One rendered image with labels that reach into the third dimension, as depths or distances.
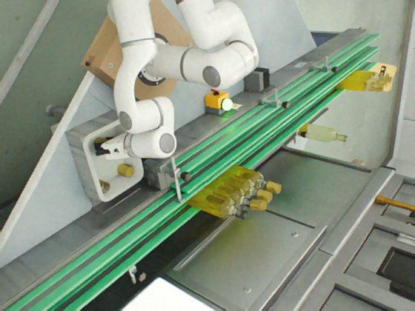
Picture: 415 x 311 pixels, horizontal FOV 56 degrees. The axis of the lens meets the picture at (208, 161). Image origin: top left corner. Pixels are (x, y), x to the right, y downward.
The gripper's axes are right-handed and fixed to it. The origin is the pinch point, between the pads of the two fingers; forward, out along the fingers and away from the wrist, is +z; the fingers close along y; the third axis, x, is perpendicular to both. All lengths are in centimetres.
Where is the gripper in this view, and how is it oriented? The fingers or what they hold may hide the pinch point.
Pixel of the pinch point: (105, 144)
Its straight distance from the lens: 121.0
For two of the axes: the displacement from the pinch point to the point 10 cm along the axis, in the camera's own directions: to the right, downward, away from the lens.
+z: -7.2, -0.2, 7.0
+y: 6.3, -4.3, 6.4
